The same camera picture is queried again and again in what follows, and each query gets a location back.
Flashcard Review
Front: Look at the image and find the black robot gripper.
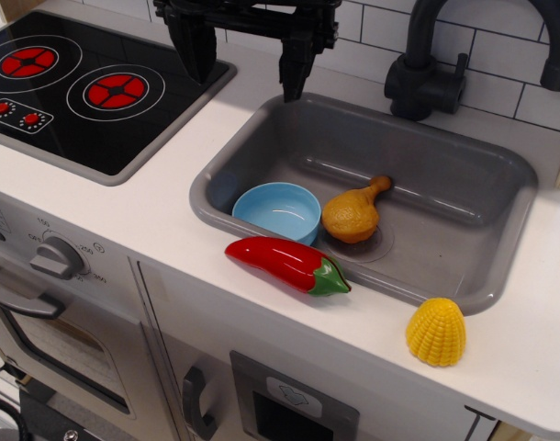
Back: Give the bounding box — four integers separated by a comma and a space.
153, 1, 341, 102

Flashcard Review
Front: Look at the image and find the yellow toy corn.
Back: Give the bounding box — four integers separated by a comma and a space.
405, 298, 466, 367

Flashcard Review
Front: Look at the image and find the light blue plastic bowl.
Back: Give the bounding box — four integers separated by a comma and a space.
231, 182, 321, 245

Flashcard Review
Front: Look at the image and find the grey plastic sink basin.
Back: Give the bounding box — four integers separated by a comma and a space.
190, 94, 538, 315

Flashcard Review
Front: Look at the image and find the black toy stovetop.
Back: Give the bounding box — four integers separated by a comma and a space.
0, 11, 236, 187

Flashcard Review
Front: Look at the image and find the black toy faucet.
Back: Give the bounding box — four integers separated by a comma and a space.
384, 0, 560, 121

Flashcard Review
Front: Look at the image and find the toy chicken drumstick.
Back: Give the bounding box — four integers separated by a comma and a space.
320, 175, 391, 244

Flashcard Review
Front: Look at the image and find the red toy chili pepper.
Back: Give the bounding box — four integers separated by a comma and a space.
225, 237, 352, 297

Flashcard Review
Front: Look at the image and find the grey oven knob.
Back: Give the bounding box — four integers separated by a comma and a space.
29, 236, 84, 280

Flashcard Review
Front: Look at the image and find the grey oven door handle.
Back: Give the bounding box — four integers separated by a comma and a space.
0, 271, 66, 320

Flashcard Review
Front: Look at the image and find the grey cabinet door handle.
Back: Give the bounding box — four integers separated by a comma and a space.
182, 367, 218, 440

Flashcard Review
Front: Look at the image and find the black cable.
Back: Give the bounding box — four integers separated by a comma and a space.
0, 394, 33, 441

